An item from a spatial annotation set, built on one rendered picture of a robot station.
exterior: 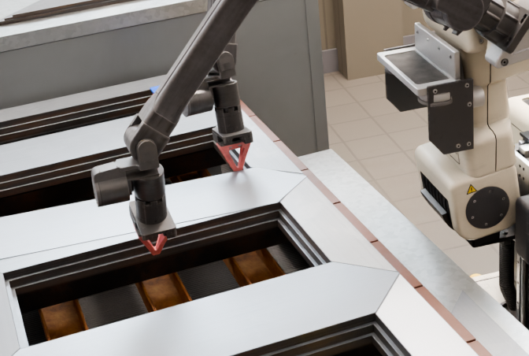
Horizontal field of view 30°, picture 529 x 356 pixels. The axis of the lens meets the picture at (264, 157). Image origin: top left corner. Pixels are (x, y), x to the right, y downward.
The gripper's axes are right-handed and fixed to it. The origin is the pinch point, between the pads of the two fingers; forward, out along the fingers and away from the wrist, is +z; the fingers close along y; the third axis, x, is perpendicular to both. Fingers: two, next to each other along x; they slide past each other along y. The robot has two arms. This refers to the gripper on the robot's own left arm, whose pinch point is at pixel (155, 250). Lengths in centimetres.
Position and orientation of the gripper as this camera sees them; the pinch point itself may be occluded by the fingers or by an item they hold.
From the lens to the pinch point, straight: 190.5
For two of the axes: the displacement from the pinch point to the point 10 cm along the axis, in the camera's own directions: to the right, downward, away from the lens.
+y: 3.5, 5.7, -7.4
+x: 9.4, -2.2, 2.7
